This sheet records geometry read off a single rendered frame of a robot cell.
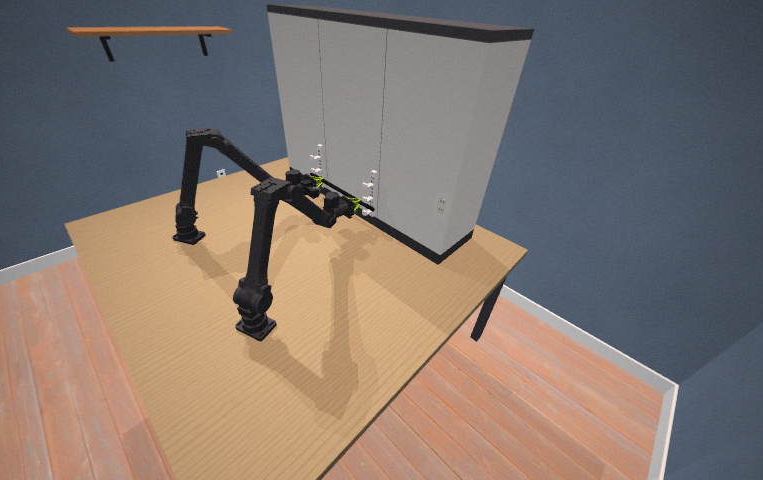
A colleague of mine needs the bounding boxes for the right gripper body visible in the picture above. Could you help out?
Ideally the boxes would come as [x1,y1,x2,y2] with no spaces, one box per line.
[338,195,355,219]

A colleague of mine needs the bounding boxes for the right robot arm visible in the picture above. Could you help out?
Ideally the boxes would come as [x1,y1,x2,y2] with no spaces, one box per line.
[233,177,345,342]

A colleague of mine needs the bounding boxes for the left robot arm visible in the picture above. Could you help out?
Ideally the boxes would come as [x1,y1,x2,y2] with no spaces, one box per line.
[172,128,321,245]

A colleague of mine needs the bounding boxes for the grey wall panel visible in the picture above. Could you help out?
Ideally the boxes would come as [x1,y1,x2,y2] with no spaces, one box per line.
[266,4,534,265]

